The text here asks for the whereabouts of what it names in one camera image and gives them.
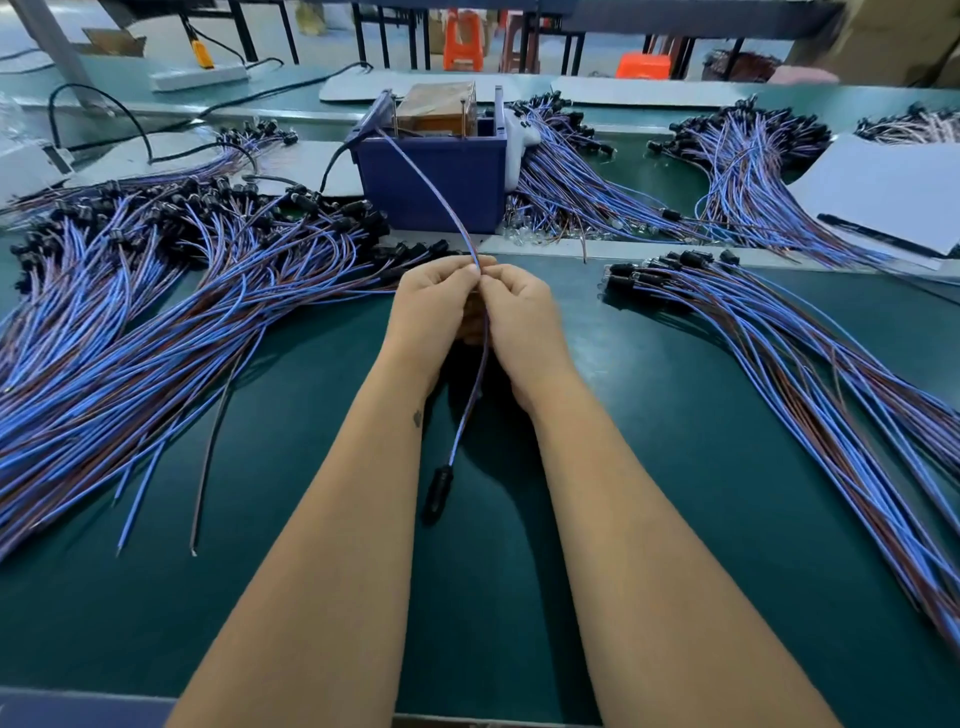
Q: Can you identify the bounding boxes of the black power cable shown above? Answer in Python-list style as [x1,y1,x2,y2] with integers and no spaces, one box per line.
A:
[48,60,374,164]

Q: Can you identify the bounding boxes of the blue plastic tester box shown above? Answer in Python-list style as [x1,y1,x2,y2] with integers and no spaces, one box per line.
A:
[354,87,519,234]

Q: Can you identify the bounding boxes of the person's right forearm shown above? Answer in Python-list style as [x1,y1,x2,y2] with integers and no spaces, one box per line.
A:
[528,393,842,728]

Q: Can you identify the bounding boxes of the blue brown plug cable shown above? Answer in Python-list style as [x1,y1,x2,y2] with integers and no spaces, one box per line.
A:
[372,127,497,527]

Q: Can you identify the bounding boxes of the orange plastic stool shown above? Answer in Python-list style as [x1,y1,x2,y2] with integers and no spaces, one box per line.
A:
[615,52,672,81]
[442,9,486,72]

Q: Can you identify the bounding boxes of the white flat mat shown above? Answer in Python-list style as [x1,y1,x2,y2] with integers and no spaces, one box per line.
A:
[319,69,554,104]
[72,132,362,197]
[555,76,752,110]

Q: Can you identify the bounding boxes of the long grey workbench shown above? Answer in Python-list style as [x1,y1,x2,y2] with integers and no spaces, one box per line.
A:
[102,0,845,77]

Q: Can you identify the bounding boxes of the person's left forearm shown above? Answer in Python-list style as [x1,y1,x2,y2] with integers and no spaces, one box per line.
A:
[165,382,437,728]

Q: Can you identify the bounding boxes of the grey metal pole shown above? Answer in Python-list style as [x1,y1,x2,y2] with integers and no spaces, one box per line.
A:
[7,0,99,89]

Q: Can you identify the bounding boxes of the pink plastic stool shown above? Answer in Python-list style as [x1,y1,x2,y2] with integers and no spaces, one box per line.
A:
[768,66,842,86]

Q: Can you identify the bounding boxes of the white power strip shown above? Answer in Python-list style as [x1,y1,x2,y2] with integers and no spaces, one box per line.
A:
[150,63,251,93]

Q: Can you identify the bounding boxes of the stack of large cardboard boxes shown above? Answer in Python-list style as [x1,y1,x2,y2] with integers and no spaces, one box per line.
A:
[832,0,960,87]

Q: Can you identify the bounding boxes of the pile of wired lamps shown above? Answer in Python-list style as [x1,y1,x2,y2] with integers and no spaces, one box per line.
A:
[0,172,452,564]
[603,249,960,647]

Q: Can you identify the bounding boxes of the person's left hand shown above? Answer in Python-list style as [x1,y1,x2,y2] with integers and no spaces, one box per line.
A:
[379,255,497,395]

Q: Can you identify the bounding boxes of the loose grey wire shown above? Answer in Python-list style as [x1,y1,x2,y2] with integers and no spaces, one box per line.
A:
[189,367,249,557]

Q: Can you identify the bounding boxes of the person's right hand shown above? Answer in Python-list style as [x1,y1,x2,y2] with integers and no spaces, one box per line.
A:
[477,264,579,414]

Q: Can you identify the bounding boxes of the brown cardboard block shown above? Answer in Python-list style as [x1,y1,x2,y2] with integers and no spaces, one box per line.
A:
[396,81,479,138]

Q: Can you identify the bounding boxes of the black pen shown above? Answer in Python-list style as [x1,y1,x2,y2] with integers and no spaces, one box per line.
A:
[817,213,947,260]

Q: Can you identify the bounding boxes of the open cardboard box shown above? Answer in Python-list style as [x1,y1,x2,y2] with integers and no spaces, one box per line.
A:
[82,28,147,57]

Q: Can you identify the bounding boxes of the white paper sheet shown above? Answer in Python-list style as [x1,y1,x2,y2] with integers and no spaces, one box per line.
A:
[787,135,960,257]

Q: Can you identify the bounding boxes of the white plastic device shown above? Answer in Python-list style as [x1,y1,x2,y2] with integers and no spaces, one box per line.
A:
[0,138,74,204]

